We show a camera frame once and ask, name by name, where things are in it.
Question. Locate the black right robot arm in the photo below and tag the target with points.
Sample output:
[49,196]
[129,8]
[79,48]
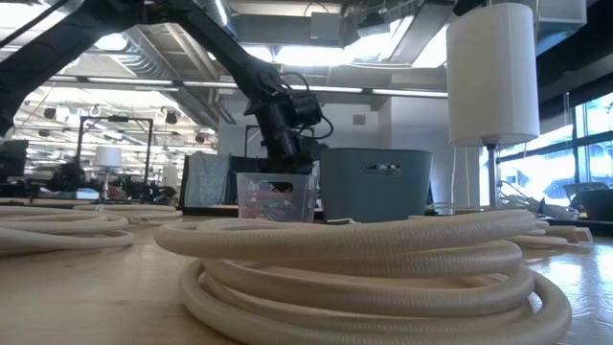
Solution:
[467,6]

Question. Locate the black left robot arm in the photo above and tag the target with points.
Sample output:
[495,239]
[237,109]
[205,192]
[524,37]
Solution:
[48,52]

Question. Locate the black equipment case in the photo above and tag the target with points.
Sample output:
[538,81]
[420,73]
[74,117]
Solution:
[246,165]

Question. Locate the clear plastic bin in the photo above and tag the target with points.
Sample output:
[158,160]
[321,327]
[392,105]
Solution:
[301,201]

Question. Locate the linear ceiling light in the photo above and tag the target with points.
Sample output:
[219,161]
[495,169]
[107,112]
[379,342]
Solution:
[129,81]
[383,91]

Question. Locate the grey mesh panel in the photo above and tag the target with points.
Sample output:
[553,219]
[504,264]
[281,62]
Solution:
[206,179]

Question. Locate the grey ceiling box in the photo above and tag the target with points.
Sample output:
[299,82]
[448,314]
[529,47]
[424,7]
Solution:
[325,26]

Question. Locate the teal plastic bin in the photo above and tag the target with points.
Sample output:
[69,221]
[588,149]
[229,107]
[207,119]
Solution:
[373,196]

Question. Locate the small white table lamp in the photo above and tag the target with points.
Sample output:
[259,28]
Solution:
[107,157]

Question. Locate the white lamp with wooden base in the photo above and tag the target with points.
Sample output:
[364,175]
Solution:
[493,72]

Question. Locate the black computer monitor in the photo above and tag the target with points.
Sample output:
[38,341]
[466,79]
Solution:
[13,163]

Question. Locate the dark office chair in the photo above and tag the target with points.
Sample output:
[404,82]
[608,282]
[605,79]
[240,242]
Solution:
[594,201]

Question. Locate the grey wall plate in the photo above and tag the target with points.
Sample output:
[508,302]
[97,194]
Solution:
[359,120]

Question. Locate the black aluminium extrusion frame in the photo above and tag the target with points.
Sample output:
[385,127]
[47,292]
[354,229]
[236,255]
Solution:
[201,211]

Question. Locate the silver ventilation duct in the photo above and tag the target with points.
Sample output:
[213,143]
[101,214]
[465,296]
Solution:
[158,52]

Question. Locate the neighbouring station black frame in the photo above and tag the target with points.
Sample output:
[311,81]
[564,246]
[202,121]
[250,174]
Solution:
[115,118]

